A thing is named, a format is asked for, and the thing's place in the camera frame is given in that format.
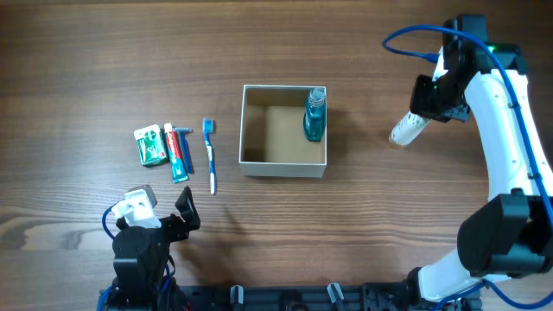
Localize red green toothpaste tube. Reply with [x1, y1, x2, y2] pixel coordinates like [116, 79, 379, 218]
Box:
[164, 123, 188, 183]

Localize white cream tube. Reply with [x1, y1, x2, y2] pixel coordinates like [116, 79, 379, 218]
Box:
[389, 111, 431, 147]

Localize green soap box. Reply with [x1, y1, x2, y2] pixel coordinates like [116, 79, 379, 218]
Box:
[133, 124, 168, 167]

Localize blue mouthwash bottle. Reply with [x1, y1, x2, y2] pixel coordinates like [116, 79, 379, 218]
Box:
[303, 87, 326, 142]

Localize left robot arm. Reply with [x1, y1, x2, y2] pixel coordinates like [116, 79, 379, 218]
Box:
[97, 185, 200, 310]

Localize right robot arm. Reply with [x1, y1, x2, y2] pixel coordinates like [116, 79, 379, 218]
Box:
[390, 15, 552, 307]

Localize blue razor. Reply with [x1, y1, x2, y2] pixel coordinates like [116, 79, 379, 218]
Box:
[175, 127, 194, 174]

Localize blue white toothbrush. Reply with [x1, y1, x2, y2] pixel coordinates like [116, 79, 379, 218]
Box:
[202, 117, 216, 195]

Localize white cardboard box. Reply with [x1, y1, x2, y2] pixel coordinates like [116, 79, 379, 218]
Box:
[238, 85, 327, 178]

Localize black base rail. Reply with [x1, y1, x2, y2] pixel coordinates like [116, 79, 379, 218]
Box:
[96, 282, 482, 311]

